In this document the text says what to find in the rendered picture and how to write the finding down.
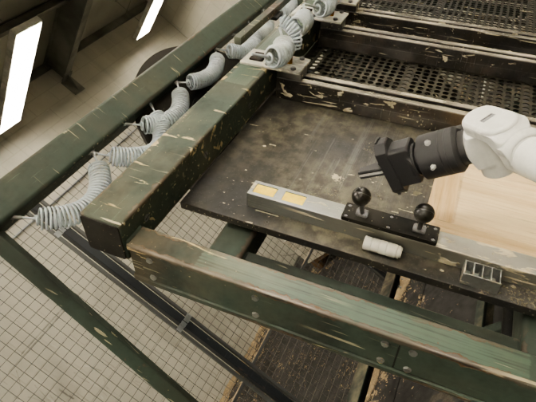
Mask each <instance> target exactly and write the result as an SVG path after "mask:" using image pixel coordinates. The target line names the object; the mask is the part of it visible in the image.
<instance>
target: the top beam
mask: <svg viewBox="0 0 536 402"><path fill-rule="evenodd" d="M278 27H279V25H278V26H277V27H276V28H275V29H274V30H273V31H272V32H271V33H269V34H268V35H267V36H266V37H265V38H264V39H263V40H262V41H261V42H260V43H259V44H258V45H257V46H256V47H254V49H261V50H266V48H268V46H269V45H273V41H274V40H275V38H276V37H279V36H280V33H279V29H278ZM320 28H321V21H316V20H314V23H313V26H312V28H311V29H310V31H309V32H308V33H307V34H305V35H304V36H302V37H301V38H302V40H303V41H302V45H301V49H300V50H297V51H294V54H293V56H295V57H301V56H304V55H305V53H306V52H307V51H308V50H309V49H310V47H311V46H312V45H313V44H314V43H315V41H316V40H317V39H318V38H319V37H320ZM276 80H277V71H276V70H272V69H264V68H260V67H255V66H251V65H244V64H240V62H239V63H238V64H237V65H236V66H235V67H234V68H233V69H232V70H231V71H230V72H229V73H227V74H226V75H225V76H224V77H223V78H222V79H221V80H220V81H219V82H218V83H217V84H216V85H215V86H214V87H212V88H211V89H210V90H209V91H208V92H207V93H206V94H205V95H204V96H203V97H202V98H201V99H200V100H198V101H197V102H196V103H195V104H194V105H193V106H192V107H191V108H190V109H189V110H188V111H187V112H186V113H184V114H183V115H182V116H181V117H180V118H179V119H178V120H177V121H176V122H175V123H174V124H173V125H172V126H171V127H170V128H169V129H168V130H167V131H166V132H165V133H164V134H163V135H162V136H161V137H160V138H159V139H158V140H156V141H155V142H154V143H153V144H152V145H151V146H150V147H149V148H148V149H147V150H146V151H145V152H144V153H142V154H141V155H140V156H139V157H138V158H137V159H136V160H135V161H134V162H133V163H132V164H131V165H130V166H129V167H127V168H126V169H125V170H124V171H123V172H122V173H121V174H120V175H119V176H118V177H117V178H116V179H115V180H113V181H112V182H111V183H110V184H109V185H108V186H107V187H106V188H105V189H104V190H103V191H102V192H101V193H100V194H99V195H98V196H97V197H96V198H95V199H94V200H93V201H92V202H91V203H90V204H89V205H88V206H87V207H85V208H84V209H83V210H82V211H81V212H80V215H81V216H80V218H81V222H82V225H83V227H84V230H85V234H86V236H87V239H88V241H89V245H90V246H91V247H92V248H94V249H97V250H100V251H103V252H105V253H108V254H111V255H114V256H117V257H119V258H122V259H130V258H131V254H130V250H127V247H126V244H127V243H126V240H127V239H128V238H129V237H130V236H131V234H132V233H133V232H134V231H135V230H136V229H137V228H138V227H139V226H142V227H147V228H149V229H152V230H155V229H156V228H157V227H158V225H159V224H160V223H161V222H162V221H163V219H164V218H165V217H166V216H167V215H168V213H169V212H170V211H171V210H172V208H173V207H174V206H175V205H176V204H177V203H178V202H179V201H180V200H181V199H182V197H183V196H184V195H185V194H186V193H187V191H188V190H189V189H190V188H191V186H192V185H193V184H194V183H195V182H196V180H197V179H198V178H199V177H200V176H201V175H202V174H203V173H204V172H205V171H206V169H207V168H208V167H209V166H210V164H211V163H212V162H213V161H214V160H215V158H216V157H217V156H218V155H219V153H220V152H221V151H222V150H223V149H224V148H225V147H226V146H227V145H228V144H229V142H230V141H231V140H232V139H233V138H234V136H235V135H236V134H237V133H238V131H239V130H240V129H241V128H242V127H243V125H244V124H245V123H246V122H247V121H248V120H249V119H250V118H251V117H252V116H253V114H254V113H255V112H256V111H257V110H258V108H259V107H260V106H261V105H262V103H263V102H264V101H265V100H266V99H267V97H268V96H269V95H270V94H271V93H272V92H273V91H274V90H275V89H276Z"/></svg>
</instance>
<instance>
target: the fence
mask: <svg viewBox="0 0 536 402"><path fill-rule="evenodd" d="M258 184H260V185H263V186H266V187H271V188H274V189H278V190H277V192H276V193H275V195H274V197H270V196H267V195H262V194H259V193H256V192H253V190H254V189H255V188H256V187H257V185H258ZM286 192H289V193H292V194H295V195H300V196H303V197H306V200H305V202H304V203H303V205H298V204H296V203H291V202H287V201H285V200H282V197H283V196H284V194H285V193H286ZM247 206H249V207H254V208H257V209H260V210H263V211H268V212H270V213H274V214H276V215H281V216H284V217H287V218H290V219H295V220H297V221H301V222H304V223H308V224H311V225H314V226H317V227H322V228H325V229H328V230H331V231H336V232H338V233H342V234H344V235H349V236H353V237H355V238H360V239H363V240H364V239H365V236H366V235H367V236H370V237H373V238H378V239H380V240H384V241H387V242H392V243H395V244H398V246H401V247H402V248H403V250H402V251H403V252H407V253H409V254H414V255H417V256H420V257H423V258H428V259H431V260H434V261H437V262H442V263H444V264H448V265H450V266H455V267H459V268H461V269H462V267H463V264H464V262H465V260H469V261H472V262H477V263H480V264H483V265H486V266H491V267H494V268H497V269H500V270H502V278H501V280H502V281H505V282H509V283H513V284H515V285H519V286H523V287H526V288H529V289H532V290H536V258H535V257H533V256H529V255H526V254H521V253H518V252H515V251H512V250H507V249H503V248H501V247H497V246H492V245H489V244H486V243H483V242H478V241H475V240H471V239H469V238H463V237H460V236H457V235H453V234H448V233H446V232H442V231H440V232H439V237H438V241H437V244H436V246H433V245H429V244H427V243H423V242H418V241H416V240H412V239H409V238H405V237H401V236H399V235H395V234H390V233H388V232H384V231H379V230H376V229H373V228H370V227H365V226H362V225H359V224H356V223H351V222H348V221H345V220H342V219H341V215H342V212H343V210H344V209H345V206H346V205H344V204H341V203H335V202H333V201H329V200H326V199H321V198H318V197H315V196H312V195H307V194H303V193H301V192H297V191H292V190H289V189H285V188H283V187H277V186H274V185H271V184H268V183H263V182H260V181H257V180H255V182H254V184H253V185H252V186H251V188H250V190H249V191H248V192H247Z"/></svg>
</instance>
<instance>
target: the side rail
mask: <svg viewBox="0 0 536 402"><path fill-rule="evenodd" d="M126 247H127V250H130V254H131V257H132V262H133V265H134V269H135V273H134V276H135V279H136V280H138V281H141V282H144V283H147V284H149V285H151V286H155V287H158V288H160V289H162V290H166V291H168V292H171V293H173V294H177V295H179V296H181V297H184V298H187V299H190V300H192V301H195V302H198V303H201V304H203V305H207V306H209V307H211V308H214V309H217V310H220V311H223V312H224V313H228V314H231V315H233V316H236V317H239V318H242V319H244V320H246V321H250V322H253V323H255V324H257V325H260V326H263V327H266V328H268V329H272V330H274V331H276V332H279V333H282V334H285V335H287V336H290V337H293V338H296V339H298V340H300V341H304V342H306V343H309V344H311V345H315V346H317V347H319V348H322V349H326V350H328V351H330V352H333V353H336V354H339V355H342V356H343V357H348V358H349V359H352V360H355V361H358V362H361V363H363V364H365V365H369V366H371V367H373V368H376V369H379V370H382V371H385V372H388V373H391V374H393V375H395V376H399V377H401V378H404V379H406V380H410V381H412V382H415V383H417V384H421V385H423V386H425V387H428V388H431V389H434V390H436V391H438V392H442V393H444V394H447V395H449V396H453V397H455V398H458V399H460V400H464V401H466V402H536V356H534V355H531V354H529V353H524V352H522V351H519V350H517V349H512V348H510V347H507V346H505V345H500V344H498V343H495V342H492V341H488V340H485V339H482V338H480V337H476V336H473V335H470V334H468V333H464V332H461V331H458V330H456V329H452V328H449V327H447V326H444V325H440V324H437V323H435V322H432V321H428V320H425V319H423V318H420V317H415V316H412V315H410V314H407V313H403V312H400V311H398V310H395V309H391V308H388V307H386V306H383V305H379V304H376V303H374V302H371V301H367V300H365V299H362V298H358V297H355V296H353V295H350V294H346V293H343V292H340V291H337V290H333V289H330V288H328V287H325V286H321V285H318V284H316V283H313V282H309V281H306V280H304V279H301V278H297V277H294V276H292V275H289V274H285V273H282V272H280V271H277V270H273V269H271V268H268V267H264V266H260V265H258V264H255V263H252V262H248V261H246V260H243V259H241V258H236V257H234V256H231V255H229V254H224V253H222V252H219V251H217V250H212V249H210V248H207V247H205V246H200V245H198V244H195V243H193V242H188V241H185V240H182V239H180V238H176V237H173V236H170V235H168V234H164V233H161V232H159V231H154V230H152V229H149V228H147V227H142V228H141V229H140V231H139V232H138V233H137V234H136V235H135V236H134V237H133V239H132V240H131V241H130V242H129V243H127V244H126Z"/></svg>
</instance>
